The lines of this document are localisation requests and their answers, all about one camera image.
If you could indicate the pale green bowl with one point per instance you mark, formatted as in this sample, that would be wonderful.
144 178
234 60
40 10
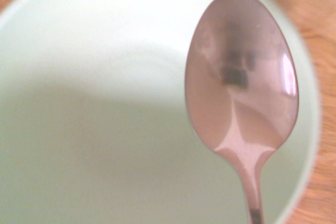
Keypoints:
105 103

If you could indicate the shiny metal spoon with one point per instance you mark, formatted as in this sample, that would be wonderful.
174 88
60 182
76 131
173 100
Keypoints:
241 90

